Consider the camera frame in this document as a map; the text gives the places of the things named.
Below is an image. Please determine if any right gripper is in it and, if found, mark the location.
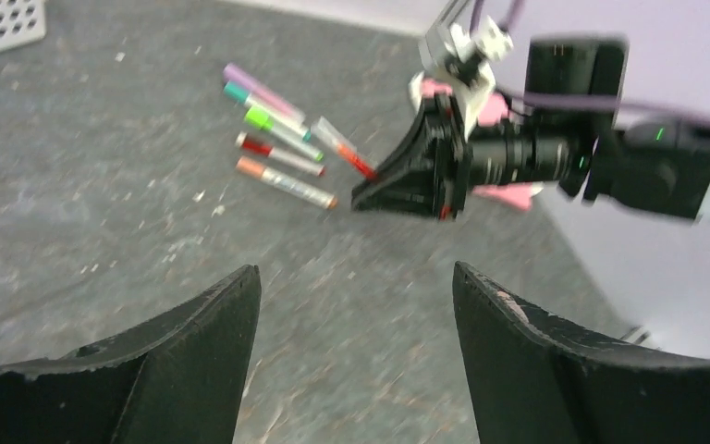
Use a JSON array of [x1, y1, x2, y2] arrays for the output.
[[350, 94, 472, 221]]

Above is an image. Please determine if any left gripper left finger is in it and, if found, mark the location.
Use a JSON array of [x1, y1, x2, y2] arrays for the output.
[[0, 265, 262, 444]]

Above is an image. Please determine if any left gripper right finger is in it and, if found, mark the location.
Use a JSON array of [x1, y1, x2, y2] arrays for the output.
[[452, 262, 710, 444]]

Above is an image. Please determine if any brown pen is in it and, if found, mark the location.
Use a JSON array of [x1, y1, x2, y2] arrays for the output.
[[333, 141, 377, 180]]

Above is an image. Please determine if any clear pen cap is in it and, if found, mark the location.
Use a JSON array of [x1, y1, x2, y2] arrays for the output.
[[311, 117, 347, 151]]

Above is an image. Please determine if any red white marker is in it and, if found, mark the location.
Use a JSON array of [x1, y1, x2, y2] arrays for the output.
[[235, 132, 325, 177]]

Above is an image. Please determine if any teal white marker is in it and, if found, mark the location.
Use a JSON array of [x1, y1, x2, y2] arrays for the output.
[[223, 81, 312, 142]]

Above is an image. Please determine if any purple pen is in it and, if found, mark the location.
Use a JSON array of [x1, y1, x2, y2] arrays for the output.
[[223, 63, 306, 122]]

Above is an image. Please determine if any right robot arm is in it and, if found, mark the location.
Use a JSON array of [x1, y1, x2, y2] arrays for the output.
[[351, 35, 710, 222]]

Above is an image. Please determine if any pink cloth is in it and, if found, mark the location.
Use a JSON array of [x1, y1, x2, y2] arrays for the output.
[[419, 76, 546, 214]]

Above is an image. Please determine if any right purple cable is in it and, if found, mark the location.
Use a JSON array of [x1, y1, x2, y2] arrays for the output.
[[468, 0, 710, 133]]

